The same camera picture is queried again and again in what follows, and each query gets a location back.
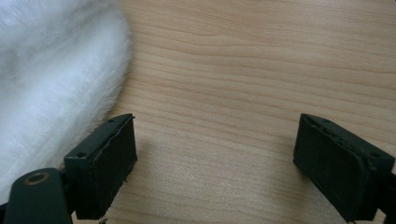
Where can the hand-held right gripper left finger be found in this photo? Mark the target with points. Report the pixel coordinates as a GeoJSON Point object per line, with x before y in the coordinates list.
{"type": "Point", "coordinates": [102, 168]}

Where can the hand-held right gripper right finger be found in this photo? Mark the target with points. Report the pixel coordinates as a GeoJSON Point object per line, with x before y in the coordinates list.
{"type": "Point", "coordinates": [336, 168]}

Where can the white fluffy fur item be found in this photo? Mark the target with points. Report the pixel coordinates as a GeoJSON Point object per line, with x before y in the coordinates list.
{"type": "Point", "coordinates": [53, 77]}

